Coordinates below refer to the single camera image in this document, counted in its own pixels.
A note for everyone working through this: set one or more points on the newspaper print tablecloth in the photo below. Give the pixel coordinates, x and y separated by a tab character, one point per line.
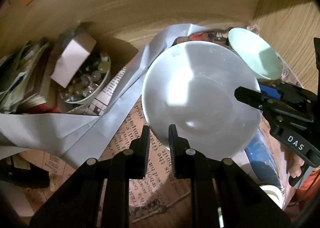
160	168

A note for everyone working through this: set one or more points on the white paper sheet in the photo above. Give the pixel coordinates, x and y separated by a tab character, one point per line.
75	127

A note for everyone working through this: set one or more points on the bowl of glass marbles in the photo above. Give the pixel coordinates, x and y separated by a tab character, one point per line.
85	87

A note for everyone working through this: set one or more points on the mint green bowl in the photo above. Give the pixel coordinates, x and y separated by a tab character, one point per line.
260	60

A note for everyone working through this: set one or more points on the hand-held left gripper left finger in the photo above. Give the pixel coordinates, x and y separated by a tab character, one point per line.
142	150

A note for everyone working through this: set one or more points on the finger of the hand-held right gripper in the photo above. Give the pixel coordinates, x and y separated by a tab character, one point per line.
271	91
250	97

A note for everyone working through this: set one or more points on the person's right hand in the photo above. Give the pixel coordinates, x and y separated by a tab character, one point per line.
296	165

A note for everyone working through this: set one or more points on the dark wine bottle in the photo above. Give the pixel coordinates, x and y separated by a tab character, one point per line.
25	176

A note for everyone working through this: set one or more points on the large off-white bowl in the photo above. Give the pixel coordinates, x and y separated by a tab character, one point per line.
200	92

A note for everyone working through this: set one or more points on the small white box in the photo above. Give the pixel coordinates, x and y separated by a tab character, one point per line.
72	60

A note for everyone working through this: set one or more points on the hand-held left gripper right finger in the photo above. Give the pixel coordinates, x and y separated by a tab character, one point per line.
175	150

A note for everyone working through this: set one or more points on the stack of newspapers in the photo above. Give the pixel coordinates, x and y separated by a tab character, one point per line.
22	75

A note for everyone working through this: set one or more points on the white tape roll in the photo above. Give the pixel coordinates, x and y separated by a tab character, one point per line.
271	190

